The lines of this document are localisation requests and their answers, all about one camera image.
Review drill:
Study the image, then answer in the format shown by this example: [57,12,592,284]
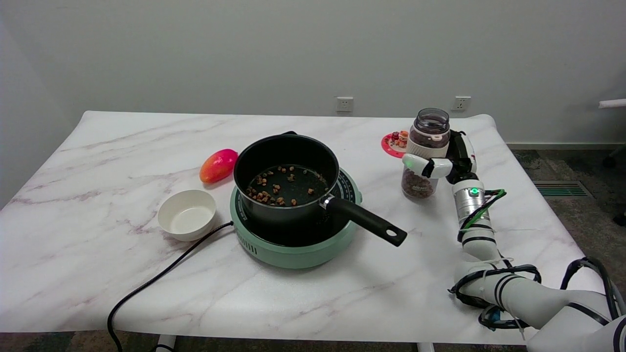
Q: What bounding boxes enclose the black power cable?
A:
[107,221,235,352]

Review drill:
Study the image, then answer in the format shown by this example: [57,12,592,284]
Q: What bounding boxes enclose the brown food pieces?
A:
[247,165,329,206]

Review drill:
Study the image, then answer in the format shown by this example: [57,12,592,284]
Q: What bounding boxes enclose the white bowl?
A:
[157,190,217,242]

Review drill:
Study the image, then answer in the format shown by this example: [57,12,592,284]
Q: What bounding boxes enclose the black robot cable loops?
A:
[447,257,619,330]

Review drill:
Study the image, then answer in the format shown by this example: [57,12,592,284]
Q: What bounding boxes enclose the red orange mango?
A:
[200,149,239,184]

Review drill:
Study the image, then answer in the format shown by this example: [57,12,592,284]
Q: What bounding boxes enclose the floor vent grille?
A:
[533,181,593,198]

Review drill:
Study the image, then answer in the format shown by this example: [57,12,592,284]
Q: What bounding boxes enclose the green robot cable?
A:
[462,189,507,230]

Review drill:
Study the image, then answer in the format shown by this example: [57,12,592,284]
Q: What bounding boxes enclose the black saucepan with handle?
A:
[233,131,407,247]

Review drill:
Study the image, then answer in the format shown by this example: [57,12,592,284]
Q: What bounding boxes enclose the white zip tie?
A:
[509,313,527,341]

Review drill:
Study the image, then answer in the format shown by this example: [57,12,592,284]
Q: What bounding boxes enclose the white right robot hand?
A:
[402,130,478,185]

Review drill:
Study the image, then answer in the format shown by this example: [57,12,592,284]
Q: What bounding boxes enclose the clear jar with brown food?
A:
[401,108,450,200]

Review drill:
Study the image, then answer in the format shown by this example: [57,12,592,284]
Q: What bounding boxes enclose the green induction cooker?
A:
[230,167,363,269]

